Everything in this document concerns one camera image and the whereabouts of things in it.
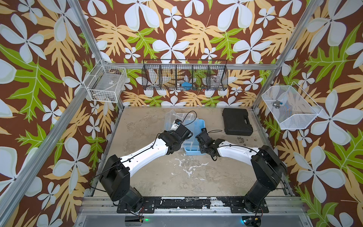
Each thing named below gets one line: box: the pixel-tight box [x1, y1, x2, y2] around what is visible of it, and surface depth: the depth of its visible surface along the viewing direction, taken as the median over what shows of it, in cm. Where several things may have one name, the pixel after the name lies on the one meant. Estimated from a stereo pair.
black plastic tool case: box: [222, 107, 254, 136], surface depth 107 cm
